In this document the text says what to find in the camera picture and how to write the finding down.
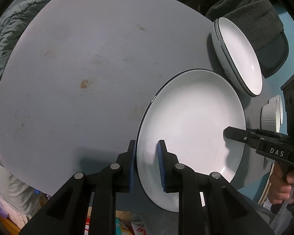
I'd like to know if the white plate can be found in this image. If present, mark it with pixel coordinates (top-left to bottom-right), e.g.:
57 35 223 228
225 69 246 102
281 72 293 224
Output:
211 30 257 97
213 17 263 96
136 69 246 212

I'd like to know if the white plate top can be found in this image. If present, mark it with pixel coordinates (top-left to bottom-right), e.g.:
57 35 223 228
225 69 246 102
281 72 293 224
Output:
211 30 257 97

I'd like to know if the person's right hand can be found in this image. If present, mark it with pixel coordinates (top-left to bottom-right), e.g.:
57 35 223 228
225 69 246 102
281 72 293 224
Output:
268 162 294 205

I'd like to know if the dark grey fleece robe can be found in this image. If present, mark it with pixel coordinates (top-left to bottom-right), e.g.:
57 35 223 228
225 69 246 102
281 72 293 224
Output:
191 0 284 50

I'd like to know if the red cardboard box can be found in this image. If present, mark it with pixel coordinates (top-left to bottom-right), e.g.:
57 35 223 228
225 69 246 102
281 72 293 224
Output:
84 216 90 235

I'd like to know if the white ribbed bowl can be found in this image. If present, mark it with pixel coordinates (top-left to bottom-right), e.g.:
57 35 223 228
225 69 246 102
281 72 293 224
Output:
260 95 283 133

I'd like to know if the grey quilted duvet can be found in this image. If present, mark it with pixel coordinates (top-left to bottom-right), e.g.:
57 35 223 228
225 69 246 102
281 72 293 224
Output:
0 0 51 80

